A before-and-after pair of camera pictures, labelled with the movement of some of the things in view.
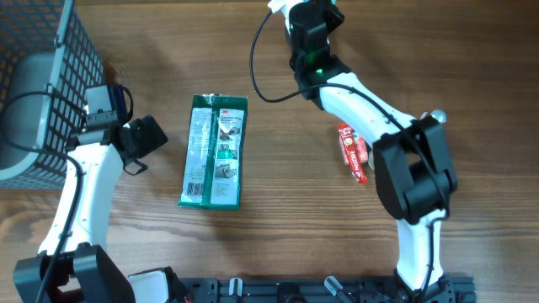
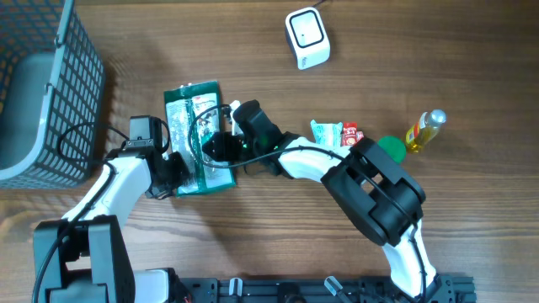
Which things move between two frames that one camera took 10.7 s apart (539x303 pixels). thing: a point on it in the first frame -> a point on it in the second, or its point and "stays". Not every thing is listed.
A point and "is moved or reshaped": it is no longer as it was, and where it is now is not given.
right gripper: x=332 y=20 -> x=223 y=147
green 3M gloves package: x=213 y=162 is moved or reshaped
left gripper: x=152 y=135 -> x=182 y=170
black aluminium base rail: x=322 y=289 stays
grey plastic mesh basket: x=49 y=56 stays
